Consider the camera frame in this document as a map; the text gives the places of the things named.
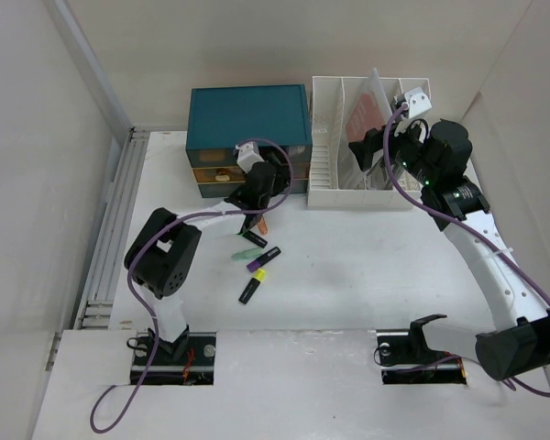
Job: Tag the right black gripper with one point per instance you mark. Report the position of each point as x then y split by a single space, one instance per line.
365 148

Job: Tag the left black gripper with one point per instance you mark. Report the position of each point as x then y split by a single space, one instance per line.
280 181

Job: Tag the orange highlighter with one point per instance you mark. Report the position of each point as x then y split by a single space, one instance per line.
262 227

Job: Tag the red booklet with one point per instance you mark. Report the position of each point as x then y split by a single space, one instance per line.
370 111

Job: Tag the green cap black highlighter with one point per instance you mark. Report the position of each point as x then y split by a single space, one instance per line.
255 239

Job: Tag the pale green highlighter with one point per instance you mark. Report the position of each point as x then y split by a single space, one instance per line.
248 254

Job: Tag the purple cap black highlighter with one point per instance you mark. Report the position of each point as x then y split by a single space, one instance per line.
263 259

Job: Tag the yellow cap black highlighter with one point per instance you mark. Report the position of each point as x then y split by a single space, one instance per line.
257 278

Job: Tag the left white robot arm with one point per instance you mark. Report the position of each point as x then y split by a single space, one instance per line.
159 260

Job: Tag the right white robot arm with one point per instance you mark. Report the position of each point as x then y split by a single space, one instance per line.
437 157

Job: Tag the teal desktop drawer cabinet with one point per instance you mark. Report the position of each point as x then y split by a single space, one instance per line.
222 117

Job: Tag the white file organizer rack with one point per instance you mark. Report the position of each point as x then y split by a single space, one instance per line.
332 100

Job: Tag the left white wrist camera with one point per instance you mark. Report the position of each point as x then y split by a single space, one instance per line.
247 155

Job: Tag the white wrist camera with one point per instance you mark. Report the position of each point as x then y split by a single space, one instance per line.
417 103
247 155

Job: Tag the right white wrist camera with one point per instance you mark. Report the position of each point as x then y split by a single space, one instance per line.
417 103

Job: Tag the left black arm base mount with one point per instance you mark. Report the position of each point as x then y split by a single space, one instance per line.
188 361

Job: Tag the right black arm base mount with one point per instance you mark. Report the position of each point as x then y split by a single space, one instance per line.
405 358

